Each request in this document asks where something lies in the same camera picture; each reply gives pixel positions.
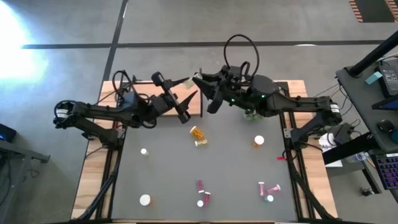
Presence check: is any black device blue light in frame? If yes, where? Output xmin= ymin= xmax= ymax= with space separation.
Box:
xmin=0 ymin=123 xmax=18 ymax=144

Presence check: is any large orange pill bottle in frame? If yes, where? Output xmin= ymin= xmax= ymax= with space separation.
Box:
xmin=139 ymin=194 xmax=154 ymax=207

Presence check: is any black desk beam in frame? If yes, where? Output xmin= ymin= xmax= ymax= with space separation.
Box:
xmin=322 ymin=132 xmax=382 ymax=166

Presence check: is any green artificial potted plant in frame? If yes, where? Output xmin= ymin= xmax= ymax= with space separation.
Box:
xmin=243 ymin=108 xmax=264 ymax=122

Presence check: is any dark grey stand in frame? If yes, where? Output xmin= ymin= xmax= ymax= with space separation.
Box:
xmin=0 ymin=138 xmax=51 ymax=224

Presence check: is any grey table mat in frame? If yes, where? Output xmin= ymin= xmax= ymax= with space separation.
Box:
xmin=111 ymin=86 xmax=298 ymax=221

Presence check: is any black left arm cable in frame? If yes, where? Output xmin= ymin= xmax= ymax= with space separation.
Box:
xmin=111 ymin=70 xmax=150 ymax=105

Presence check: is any black metal table frame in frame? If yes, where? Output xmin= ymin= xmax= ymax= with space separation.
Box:
xmin=73 ymin=68 xmax=341 ymax=223

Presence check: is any black control box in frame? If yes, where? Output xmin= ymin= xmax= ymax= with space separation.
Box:
xmin=333 ymin=123 xmax=355 ymax=144

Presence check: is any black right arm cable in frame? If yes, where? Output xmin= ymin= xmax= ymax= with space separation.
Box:
xmin=223 ymin=33 xmax=261 ymax=78

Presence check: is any black power adapter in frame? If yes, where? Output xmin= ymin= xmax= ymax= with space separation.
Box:
xmin=377 ymin=63 xmax=398 ymax=97

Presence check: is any grey side desk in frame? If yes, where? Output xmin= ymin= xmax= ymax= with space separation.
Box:
xmin=335 ymin=57 xmax=398 ymax=153

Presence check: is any black tablet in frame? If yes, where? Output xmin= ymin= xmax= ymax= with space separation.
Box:
xmin=371 ymin=95 xmax=398 ymax=110

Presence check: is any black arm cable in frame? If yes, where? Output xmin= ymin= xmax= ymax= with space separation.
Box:
xmin=223 ymin=33 xmax=261 ymax=78
xmin=111 ymin=70 xmax=150 ymax=105

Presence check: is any orange pill bottle white cap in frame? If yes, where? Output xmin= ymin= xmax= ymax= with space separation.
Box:
xmin=252 ymin=134 xmax=266 ymax=148
xmin=189 ymin=125 xmax=205 ymax=141

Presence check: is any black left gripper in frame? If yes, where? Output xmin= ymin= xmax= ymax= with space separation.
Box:
xmin=149 ymin=71 xmax=198 ymax=124

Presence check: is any dark mat striped border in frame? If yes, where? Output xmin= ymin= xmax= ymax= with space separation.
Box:
xmin=348 ymin=0 xmax=398 ymax=23

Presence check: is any white paper sheet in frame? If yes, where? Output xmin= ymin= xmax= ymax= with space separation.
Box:
xmin=318 ymin=133 xmax=343 ymax=168

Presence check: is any wooden shelf board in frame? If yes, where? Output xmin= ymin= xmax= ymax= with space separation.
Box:
xmin=127 ymin=81 xmax=202 ymax=118

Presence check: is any small teal box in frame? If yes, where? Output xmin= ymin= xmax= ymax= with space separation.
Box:
xmin=365 ymin=71 xmax=383 ymax=85

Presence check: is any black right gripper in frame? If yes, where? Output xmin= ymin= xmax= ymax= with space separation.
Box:
xmin=192 ymin=63 xmax=249 ymax=114

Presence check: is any black backlit keyboard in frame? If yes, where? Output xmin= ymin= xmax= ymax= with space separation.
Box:
xmin=371 ymin=152 xmax=398 ymax=190

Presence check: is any black computer mouse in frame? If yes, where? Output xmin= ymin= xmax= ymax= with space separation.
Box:
xmin=377 ymin=119 xmax=396 ymax=134

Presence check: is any clear water bottle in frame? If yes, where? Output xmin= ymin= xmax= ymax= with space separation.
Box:
xmin=346 ymin=152 xmax=368 ymax=164

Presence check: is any black round pole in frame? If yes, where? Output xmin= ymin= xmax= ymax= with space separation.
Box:
xmin=348 ymin=30 xmax=398 ymax=77

